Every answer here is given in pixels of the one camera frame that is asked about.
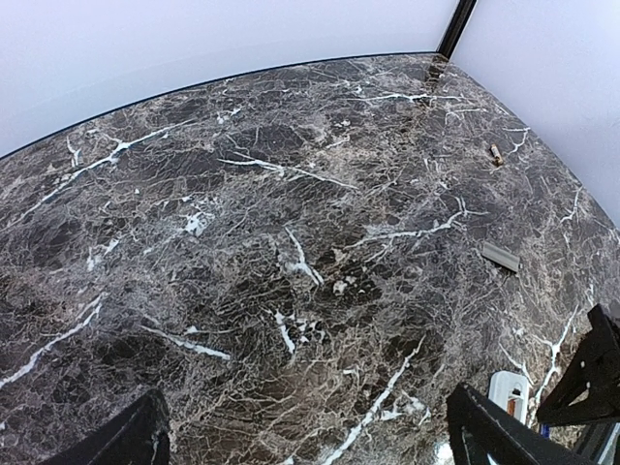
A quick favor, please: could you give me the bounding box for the right black frame post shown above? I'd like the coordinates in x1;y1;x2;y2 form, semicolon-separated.
436;0;478;60

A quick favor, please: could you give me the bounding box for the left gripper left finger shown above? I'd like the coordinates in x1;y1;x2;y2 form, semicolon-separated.
43;388;171;465

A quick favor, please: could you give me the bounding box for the white remote control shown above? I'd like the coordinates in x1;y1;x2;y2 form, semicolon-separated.
488;371;529;424

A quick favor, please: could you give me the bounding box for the grey battery cover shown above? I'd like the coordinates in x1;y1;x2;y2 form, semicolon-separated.
481;241;520;273

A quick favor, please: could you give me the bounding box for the gold AAA battery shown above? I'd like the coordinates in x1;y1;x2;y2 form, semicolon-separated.
489;143;505;167

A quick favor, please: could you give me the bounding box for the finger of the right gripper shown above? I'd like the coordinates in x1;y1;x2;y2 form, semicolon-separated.
536;304;619;426

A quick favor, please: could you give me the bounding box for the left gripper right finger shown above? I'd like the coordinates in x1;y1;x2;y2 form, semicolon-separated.
447;384;591;464

